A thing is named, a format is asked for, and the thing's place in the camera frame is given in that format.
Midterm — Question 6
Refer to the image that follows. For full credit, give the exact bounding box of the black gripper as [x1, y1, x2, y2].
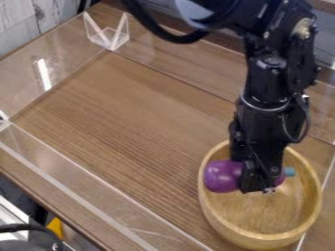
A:
[228, 92, 311, 194]

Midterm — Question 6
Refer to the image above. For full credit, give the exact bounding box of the purple toy eggplant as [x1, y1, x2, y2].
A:
[202, 160, 296, 193]

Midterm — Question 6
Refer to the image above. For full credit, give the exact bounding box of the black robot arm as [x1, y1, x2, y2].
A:
[120, 0, 319, 193]

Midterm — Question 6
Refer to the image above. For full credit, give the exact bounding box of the brown wooden bowl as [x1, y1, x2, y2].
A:
[197, 149, 321, 251]

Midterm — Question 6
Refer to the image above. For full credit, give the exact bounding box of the clear acrylic tray wall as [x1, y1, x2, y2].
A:
[0, 11, 335, 251]

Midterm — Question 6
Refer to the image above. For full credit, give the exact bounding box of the clear acrylic corner bracket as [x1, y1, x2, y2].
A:
[82, 12, 129, 51]

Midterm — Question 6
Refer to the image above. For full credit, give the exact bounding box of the black cable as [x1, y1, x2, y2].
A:
[0, 223, 62, 251]

